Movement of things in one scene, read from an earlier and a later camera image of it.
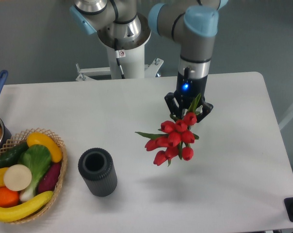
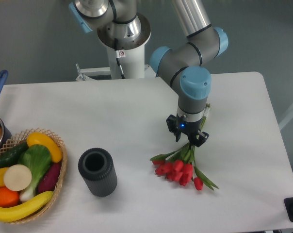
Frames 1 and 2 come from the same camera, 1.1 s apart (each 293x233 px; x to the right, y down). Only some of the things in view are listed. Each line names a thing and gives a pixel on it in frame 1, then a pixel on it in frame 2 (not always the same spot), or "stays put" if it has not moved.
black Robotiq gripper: [187, 90] to [189, 128]
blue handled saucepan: [0, 139] stays put
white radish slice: [17, 177] stays put
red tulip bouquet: [174, 136] to [179, 166]
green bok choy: [38, 158] stays put
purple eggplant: [49, 179] stays put
